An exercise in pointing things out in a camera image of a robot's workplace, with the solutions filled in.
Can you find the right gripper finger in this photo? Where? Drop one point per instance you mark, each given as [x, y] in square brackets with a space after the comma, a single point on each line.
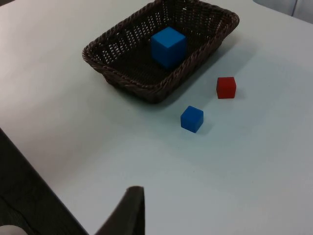
[132, 215]

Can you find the dark brown wicker basket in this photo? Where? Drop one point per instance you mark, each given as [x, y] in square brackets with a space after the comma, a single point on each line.
[127, 63]

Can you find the large blue cube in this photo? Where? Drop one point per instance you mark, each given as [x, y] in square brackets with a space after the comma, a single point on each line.
[168, 47]

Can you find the small blue cube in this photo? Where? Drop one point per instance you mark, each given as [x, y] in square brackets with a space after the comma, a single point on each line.
[192, 119]

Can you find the red cube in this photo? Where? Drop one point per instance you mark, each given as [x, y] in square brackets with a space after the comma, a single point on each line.
[226, 88]

